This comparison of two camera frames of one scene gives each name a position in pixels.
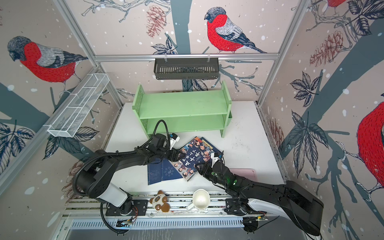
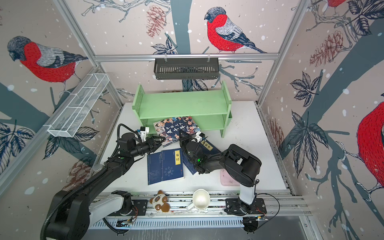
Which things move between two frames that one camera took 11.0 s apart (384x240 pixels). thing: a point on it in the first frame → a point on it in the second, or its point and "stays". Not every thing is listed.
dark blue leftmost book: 155,171 stays
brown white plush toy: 159,202 stays
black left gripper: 176,158 → 152,146
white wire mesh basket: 68,120 stays
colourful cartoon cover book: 194,152 → 168,130
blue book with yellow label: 169,171 stays
